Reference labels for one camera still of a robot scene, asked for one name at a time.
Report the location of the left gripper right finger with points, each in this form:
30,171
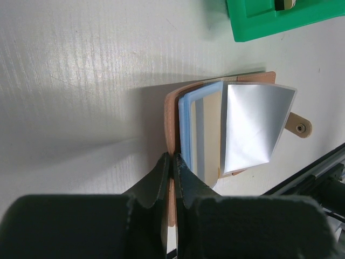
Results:
213,226

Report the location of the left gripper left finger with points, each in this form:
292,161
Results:
128,225

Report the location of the tan leather card holder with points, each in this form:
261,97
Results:
255,112

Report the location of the green plastic bin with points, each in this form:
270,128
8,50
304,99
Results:
256,19

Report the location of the aluminium front rail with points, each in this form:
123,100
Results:
322,180

